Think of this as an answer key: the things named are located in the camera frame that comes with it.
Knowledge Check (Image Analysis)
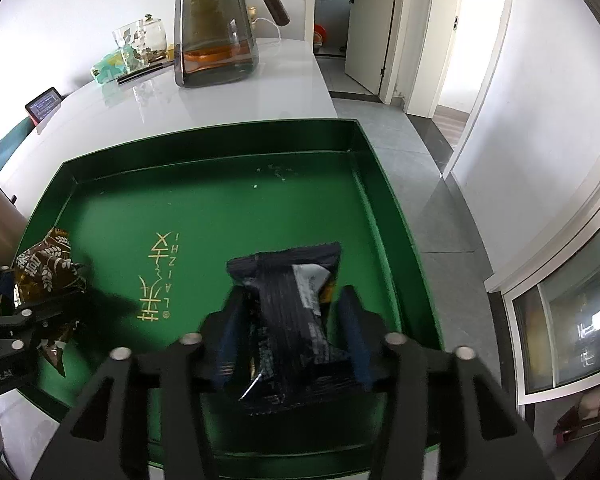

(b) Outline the white cable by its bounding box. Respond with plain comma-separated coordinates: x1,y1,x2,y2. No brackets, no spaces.
252,16,284,44

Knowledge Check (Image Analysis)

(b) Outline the glass window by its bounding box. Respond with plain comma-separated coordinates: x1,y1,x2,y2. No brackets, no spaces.
485,200,600,406

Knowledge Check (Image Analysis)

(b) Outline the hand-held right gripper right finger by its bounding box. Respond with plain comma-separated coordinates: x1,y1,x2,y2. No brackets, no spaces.
336,285,567,480

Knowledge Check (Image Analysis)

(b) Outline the black snack packet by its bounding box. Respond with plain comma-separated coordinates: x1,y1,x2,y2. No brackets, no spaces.
226,241,366,416

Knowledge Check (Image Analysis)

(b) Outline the red framed screen device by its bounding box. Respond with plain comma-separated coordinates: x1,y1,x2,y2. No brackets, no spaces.
25,86,66,123

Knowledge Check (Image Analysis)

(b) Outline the teal tissue packet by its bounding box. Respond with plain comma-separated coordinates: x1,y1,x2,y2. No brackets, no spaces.
91,50,131,86

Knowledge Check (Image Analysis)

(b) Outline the clear glass jar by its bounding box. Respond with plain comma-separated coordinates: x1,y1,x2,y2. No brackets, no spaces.
112,14,168,73

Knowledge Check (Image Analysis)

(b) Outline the brown patterned snack packet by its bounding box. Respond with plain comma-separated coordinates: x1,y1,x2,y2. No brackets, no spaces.
12,226,88,376

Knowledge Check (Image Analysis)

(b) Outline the white door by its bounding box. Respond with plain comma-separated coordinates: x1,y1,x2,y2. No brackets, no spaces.
344,0,401,96

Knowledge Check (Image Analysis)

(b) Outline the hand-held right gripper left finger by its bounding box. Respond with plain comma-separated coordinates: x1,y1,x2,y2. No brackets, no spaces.
30,286,261,480

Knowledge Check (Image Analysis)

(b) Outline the green tray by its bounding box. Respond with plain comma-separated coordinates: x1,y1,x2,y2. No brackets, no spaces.
12,117,443,480

